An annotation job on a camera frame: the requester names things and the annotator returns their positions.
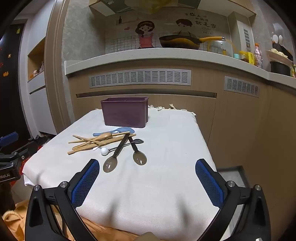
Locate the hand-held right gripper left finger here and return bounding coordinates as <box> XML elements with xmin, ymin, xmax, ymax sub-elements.
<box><xmin>24</xmin><ymin>159</ymin><xmax>100</xmax><ymax>241</ymax></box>

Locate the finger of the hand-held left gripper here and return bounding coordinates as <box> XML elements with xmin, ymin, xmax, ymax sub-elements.
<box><xmin>10</xmin><ymin>140</ymin><xmax>38</xmax><ymax>164</ymax></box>
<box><xmin>0</xmin><ymin>132</ymin><xmax>19</xmax><ymax>149</ymax></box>

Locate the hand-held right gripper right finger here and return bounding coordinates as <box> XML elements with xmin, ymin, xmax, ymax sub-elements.
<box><xmin>195</xmin><ymin>159</ymin><xmax>271</xmax><ymax>241</ymax></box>

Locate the black-handled spoon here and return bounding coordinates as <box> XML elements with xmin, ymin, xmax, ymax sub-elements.
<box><xmin>103</xmin><ymin>134</ymin><xmax>130</xmax><ymax>173</ymax></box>
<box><xmin>128</xmin><ymin>136</ymin><xmax>147</xmax><ymax>166</ymax></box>

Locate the metal spoon with white knob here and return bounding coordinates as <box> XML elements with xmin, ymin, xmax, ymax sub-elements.
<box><xmin>101</xmin><ymin>138</ymin><xmax>144</xmax><ymax>155</ymax></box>

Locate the wooden spoon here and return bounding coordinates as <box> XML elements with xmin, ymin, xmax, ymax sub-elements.
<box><xmin>85</xmin><ymin>132</ymin><xmax>113</xmax><ymax>144</ymax></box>

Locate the blue plastic spoon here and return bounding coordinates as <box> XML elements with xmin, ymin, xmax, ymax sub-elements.
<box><xmin>93</xmin><ymin>127</ymin><xmax>136</xmax><ymax>137</ymax></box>

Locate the purple utensil holder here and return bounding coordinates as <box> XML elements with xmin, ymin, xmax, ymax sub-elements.
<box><xmin>100</xmin><ymin>97</ymin><xmax>149</xmax><ymax>128</ymax></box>

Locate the white shelf cabinet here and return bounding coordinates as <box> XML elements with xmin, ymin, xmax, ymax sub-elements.
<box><xmin>18</xmin><ymin>0</ymin><xmax>58</xmax><ymax>137</ymax></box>

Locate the black refrigerator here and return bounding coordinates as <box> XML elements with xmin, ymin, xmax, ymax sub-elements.
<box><xmin>0</xmin><ymin>21</ymin><xmax>28</xmax><ymax>142</ymax></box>

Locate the orange cloth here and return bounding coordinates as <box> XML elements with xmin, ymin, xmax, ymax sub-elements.
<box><xmin>2</xmin><ymin>202</ymin><xmax>162</xmax><ymax>241</ymax></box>

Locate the short grey vent grille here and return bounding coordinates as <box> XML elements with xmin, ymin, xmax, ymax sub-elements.
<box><xmin>224</xmin><ymin>76</ymin><xmax>260</xmax><ymax>98</ymax></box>

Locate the long grey vent grille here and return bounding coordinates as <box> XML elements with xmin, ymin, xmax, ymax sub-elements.
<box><xmin>89</xmin><ymin>69</ymin><xmax>192</xmax><ymax>89</ymax></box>

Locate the black pot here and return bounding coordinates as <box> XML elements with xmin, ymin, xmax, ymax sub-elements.
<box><xmin>269</xmin><ymin>61</ymin><xmax>292</xmax><ymax>77</ymax></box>

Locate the speckled kitchen countertop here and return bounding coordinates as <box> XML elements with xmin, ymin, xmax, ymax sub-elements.
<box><xmin>65</xmin><ymin>47</ymin><xmax>296</xmax><ymax>90</ymax></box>

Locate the clear bottle orange cap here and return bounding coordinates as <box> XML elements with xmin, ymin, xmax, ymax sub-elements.
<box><xmin>254</xmin><ymin>44</ymin><xmax>263</xmax><ymax>68</ymax></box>

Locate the yellow frying pan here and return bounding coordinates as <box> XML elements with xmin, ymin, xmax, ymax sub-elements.
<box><xmin>159</xmin><ymin>35</ymin><xmax>226</xmax><ymax>49</ymax></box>

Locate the beige basket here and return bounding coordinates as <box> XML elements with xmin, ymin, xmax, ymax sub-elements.
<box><xmin>265</xmin><ymin>47</ymin><xmax>294</xmax><ymax>63</ymax></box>

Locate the range hood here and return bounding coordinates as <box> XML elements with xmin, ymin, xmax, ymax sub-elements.
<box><xmin>89</xmin><ymin>0</ymin><xmax>139</xmax><ymax>16</ymax></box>

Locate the yellow plastic bag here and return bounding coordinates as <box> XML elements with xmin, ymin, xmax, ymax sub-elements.
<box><xmin>124</xmin><ymin>0</ymin><xmax>171</xmax><ymax>14</ymax></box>

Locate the white wall unit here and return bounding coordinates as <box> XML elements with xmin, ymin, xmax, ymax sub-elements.
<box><xmin>228</xmin><ymin>11</ymin><xmax>257</xmax><ymax>58</ymax></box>

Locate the cartoon wall sticker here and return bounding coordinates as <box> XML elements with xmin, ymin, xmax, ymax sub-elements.
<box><xmin>105</xmin><ymin>9</ymin><xmax>232</xmax><ymax>52</ymax></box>

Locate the upper wall cabinet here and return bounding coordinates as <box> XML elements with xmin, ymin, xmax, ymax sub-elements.
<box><xmin>198</xmin><ymin>0</ymin><xmax>257</xmax><ymax>20</ymax></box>

